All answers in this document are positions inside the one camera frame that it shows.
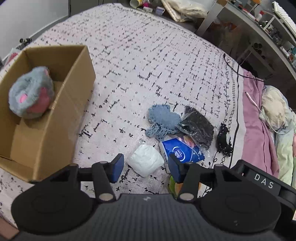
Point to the brown cardboard box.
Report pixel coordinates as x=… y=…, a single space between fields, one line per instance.
x=34 y=149

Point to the white desk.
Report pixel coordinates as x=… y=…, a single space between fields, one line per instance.
x=218 y=6

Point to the paper cup on floor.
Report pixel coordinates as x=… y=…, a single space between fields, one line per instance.
x=136 y=3

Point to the white soft pouch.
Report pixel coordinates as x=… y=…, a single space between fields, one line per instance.
x=145 y=160

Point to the crumpled pale duvet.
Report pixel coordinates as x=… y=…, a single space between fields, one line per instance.
x=280 y=119

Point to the grey pink plush toy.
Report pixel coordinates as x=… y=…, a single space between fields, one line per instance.
x=31 y=95

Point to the blue tissue pack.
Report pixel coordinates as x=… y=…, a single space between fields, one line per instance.
x=183 y=147

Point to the blue knitted cloth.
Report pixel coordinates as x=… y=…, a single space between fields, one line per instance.
x=163 y=122

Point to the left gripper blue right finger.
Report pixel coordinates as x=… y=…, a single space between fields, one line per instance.
x=186 y=173

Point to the green orange soft item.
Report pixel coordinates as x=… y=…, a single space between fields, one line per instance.
x=174 y=187

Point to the pink bed sheet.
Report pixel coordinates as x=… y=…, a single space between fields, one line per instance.
x=259 y=149

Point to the white patterned bed blanket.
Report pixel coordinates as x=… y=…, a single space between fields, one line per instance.
x=141 y=60

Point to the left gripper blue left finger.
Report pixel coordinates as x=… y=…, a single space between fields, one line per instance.
x=104 y=174

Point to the black item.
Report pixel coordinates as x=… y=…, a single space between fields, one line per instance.
x=197 y=127

